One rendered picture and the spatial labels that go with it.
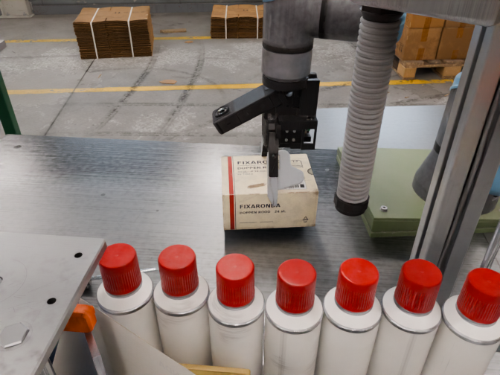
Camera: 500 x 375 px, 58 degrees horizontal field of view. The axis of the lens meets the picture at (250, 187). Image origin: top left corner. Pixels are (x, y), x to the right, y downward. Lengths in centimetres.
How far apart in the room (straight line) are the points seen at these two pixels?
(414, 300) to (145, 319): 24
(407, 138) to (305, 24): 58
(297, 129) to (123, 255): 39
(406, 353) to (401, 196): 47
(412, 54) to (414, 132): 272
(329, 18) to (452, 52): 342
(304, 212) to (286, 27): 31
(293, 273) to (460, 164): 21
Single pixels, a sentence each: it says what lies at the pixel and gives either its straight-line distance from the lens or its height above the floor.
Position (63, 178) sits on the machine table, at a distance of 102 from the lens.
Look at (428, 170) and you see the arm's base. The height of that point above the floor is 91.
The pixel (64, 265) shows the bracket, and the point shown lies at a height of 114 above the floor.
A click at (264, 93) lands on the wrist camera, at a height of 108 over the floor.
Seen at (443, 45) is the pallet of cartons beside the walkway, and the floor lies 26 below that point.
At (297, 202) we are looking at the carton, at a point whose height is 91.
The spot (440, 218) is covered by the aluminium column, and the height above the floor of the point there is 105.
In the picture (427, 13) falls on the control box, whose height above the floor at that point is 129.
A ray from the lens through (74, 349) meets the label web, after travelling 42.
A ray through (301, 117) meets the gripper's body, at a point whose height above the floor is 104.
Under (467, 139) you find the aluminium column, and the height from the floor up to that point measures 115.
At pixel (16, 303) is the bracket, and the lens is 31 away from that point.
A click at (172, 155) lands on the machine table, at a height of 83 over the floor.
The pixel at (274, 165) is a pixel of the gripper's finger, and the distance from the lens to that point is 71.
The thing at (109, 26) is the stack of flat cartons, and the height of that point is 27.
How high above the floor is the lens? 136
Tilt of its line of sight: 35 degrees down
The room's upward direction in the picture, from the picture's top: straight up
